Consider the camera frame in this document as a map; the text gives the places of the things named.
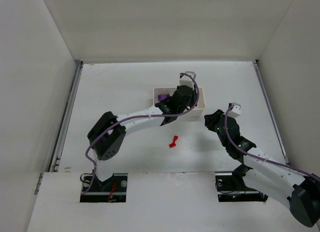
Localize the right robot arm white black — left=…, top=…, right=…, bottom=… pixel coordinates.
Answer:
left=204, top=107, right=320, bottom=227

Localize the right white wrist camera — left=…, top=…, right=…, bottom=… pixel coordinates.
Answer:
left=228, top=103, right=242, bottom=118

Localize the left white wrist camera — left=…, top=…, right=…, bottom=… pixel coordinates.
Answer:
left=179, top=71, right=196, bottom=88

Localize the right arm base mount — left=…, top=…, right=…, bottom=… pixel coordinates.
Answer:
left=215, top=164, right=268, bottom=202

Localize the white three-compartment container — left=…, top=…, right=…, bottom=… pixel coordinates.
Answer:
left=153, top=87, right=206, bottom=120

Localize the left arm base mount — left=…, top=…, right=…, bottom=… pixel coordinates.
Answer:
left=79, top=173, right=128, bottom=203

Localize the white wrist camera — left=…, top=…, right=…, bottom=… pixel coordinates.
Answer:
left=228, top=103, right=242, bottom=118
left=179, top=71, right=196, bottom=88

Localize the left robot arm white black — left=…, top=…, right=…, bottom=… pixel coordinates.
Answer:
left=87, top=85, right=199, bottom=183

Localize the red round lego piece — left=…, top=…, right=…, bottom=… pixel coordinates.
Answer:
left=169, top=135, right=179, bottom=148

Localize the green plate purple brick lego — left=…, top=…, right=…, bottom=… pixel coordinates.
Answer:
left=157, top=94, right=170, bottom=102

